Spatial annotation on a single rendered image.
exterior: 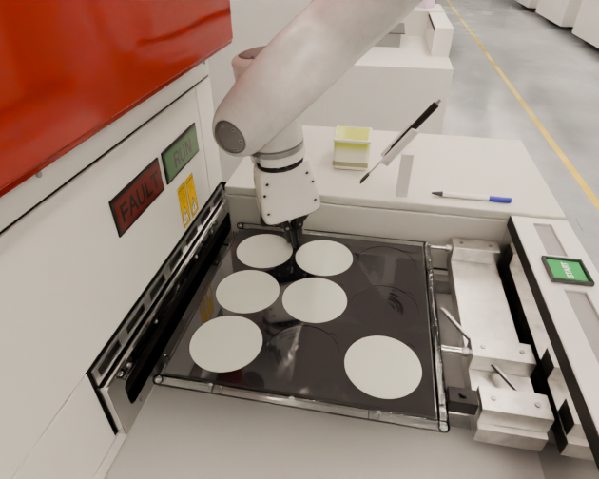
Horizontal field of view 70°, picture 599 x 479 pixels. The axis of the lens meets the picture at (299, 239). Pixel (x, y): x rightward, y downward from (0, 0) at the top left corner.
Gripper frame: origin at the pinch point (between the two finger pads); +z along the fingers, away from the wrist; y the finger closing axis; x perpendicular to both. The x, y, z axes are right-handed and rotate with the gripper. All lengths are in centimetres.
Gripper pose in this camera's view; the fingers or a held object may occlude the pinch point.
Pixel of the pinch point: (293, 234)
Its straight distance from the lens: 77.3
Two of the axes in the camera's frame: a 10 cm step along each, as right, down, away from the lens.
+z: 1.3, 7.8, 6.2
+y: 9.3, -3.1, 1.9
